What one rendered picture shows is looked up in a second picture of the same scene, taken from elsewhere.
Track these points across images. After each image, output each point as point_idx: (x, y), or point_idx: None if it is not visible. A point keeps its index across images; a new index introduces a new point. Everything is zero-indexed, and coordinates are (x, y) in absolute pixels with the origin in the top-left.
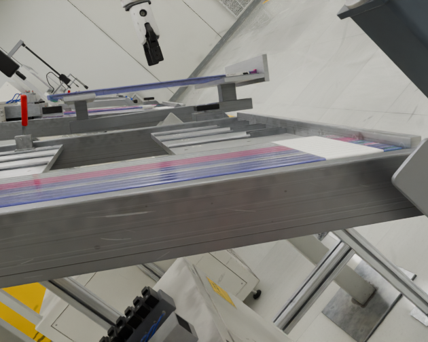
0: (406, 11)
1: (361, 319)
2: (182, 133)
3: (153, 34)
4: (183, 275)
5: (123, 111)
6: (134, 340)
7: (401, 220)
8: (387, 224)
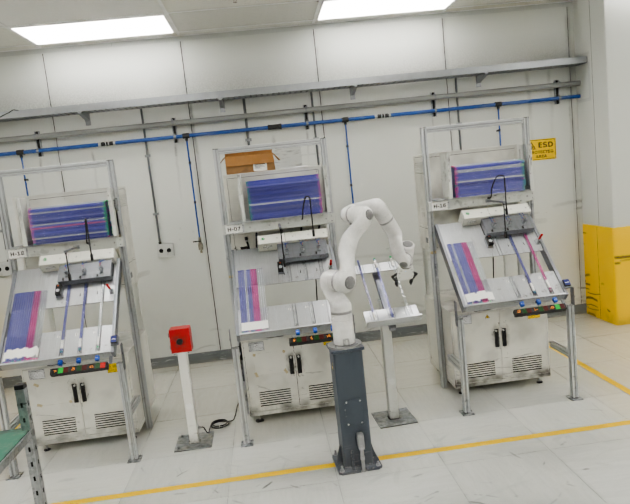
0: (329, 354)
1: (382, 414)
2: (326, 306)
3: (392, 278)
4: None
5: (463, 278)
6: None
7: (421, 432)
8: (427, 429)
